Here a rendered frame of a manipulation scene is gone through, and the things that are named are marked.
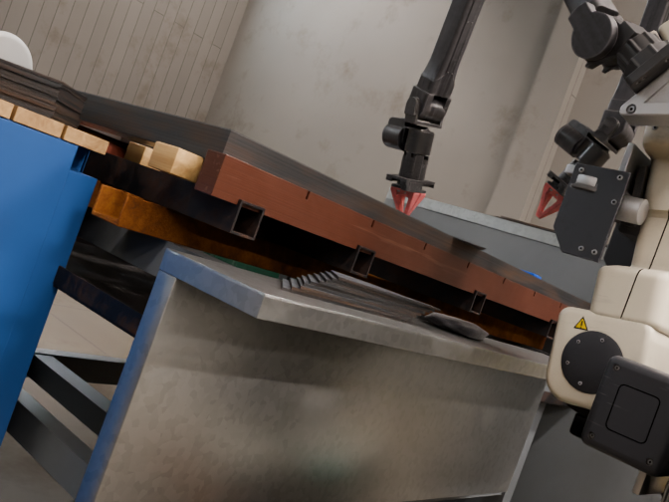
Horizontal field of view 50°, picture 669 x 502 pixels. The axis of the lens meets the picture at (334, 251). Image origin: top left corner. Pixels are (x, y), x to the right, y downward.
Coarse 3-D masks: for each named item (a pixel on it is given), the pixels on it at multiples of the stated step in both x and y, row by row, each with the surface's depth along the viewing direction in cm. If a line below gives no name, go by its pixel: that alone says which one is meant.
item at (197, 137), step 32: (96, 96) 128; (96, 128) 145; (128, 128) 120; (160, 128) 114; (192, 128) 109; (224, 128) 105; (256, 160) 109; (288, 160) 113; (320, 192) 121; (352, 192) 127; (416, 224) 144; (480, 256) 165; (544, 288) 195
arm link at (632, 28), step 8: (624, 24) 114; (632, 24) 115; (624, 32) 114; (632, 32) 113; (640, 32) 114; (616, 40) 115; (624, 40) 114; (616, 48) 115; (608, 56) 116; (616, 56) 116; (592, 64) 119; (600, 64) 119; (608, 64) 120
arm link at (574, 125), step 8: (608, 120) 157; (616, 120) 156; (560, 128) 166; (568, 128) 165; (576, 128) 164; (584, 128) 163; (600, 128) 158; (608, 128) 156; (616, 128) 156; (560, 136) 166; (568, 136) 164; (576, 136) 163; (600, 136) 158; (608, 136) 157; (560, 144) 166; (568, 144) 164; (576, 144) 163; (608, 144) 159; (568, 152) 165; (616, 152) 163
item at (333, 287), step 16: (320, 272) 116; (336, 272) 118; (288, 288) 97; (304, 288) 98; (320, 288) 101; (336, 288) 103; (352, 288) 106; (368, 288) 108; (336, 304) 104; (352, 304) 107; (368, 304) 111; (384, 304) 113; (400, 304) 117; (416, 304) 120; (400, 320) 117
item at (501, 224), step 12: (420, 204) 274; (432, 204) 270; (444, 204) 267; (456, 216) 263; (468, 216) 260; (480, 216) 257; (492, 216) 254; (504, 228) 250; (516, 228) 247; (528, 228) 245; (540, 240) 241; (552, 240) 239
